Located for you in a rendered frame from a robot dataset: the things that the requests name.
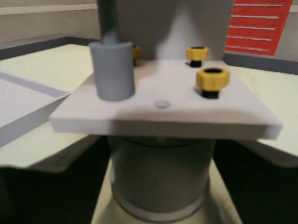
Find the grey metal bracket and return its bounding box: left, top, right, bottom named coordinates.
left=49, top=0, right=284, bottom=141

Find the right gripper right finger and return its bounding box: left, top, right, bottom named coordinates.
left=212, top=139, right=298, bottom=224

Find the red and black nut driver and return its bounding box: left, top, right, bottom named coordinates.
left=89, top=0, right=135, bottom=102

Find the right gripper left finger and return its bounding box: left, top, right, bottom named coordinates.
left=0, top=134, right=110, bottom=224

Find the grey cylinder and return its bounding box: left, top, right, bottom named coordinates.
left=107, top=135, right=217, bottom=224

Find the grey shallow rectangular tray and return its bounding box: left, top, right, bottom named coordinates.
left=0, top=70, right=72, bottom=148

